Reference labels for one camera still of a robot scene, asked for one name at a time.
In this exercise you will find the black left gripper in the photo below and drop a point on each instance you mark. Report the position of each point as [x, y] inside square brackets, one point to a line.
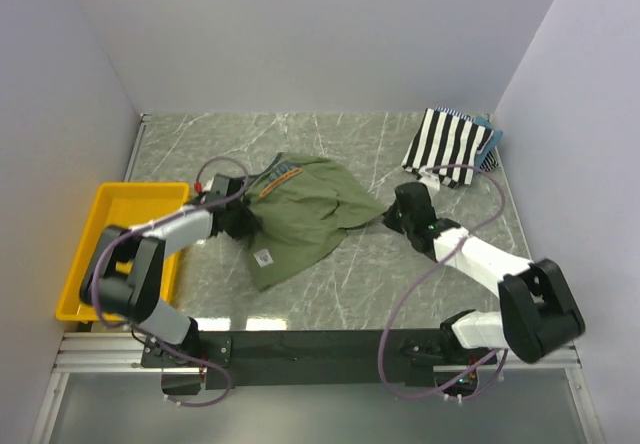
[248, 219]

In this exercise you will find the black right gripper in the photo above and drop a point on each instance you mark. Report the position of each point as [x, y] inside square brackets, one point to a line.
[390, 218]

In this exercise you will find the olive green tank top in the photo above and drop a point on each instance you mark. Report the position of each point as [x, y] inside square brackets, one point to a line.
[305, 206]

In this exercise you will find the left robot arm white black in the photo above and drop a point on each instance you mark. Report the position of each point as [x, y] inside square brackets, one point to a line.
[126, 269]

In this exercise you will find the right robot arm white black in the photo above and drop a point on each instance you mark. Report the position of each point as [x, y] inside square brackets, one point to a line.
[537, 311]

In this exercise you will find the black white striped folded top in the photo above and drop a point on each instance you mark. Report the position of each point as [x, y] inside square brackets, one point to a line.
[447, 144]

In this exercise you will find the blue striped folded garment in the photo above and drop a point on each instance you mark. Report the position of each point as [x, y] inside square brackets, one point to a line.
[491, 162]

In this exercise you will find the yellow plastic tray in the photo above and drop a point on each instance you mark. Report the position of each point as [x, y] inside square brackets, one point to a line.
[116, 203]

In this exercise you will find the black base crossbar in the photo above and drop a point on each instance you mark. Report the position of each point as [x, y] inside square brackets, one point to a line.
[285, 357]

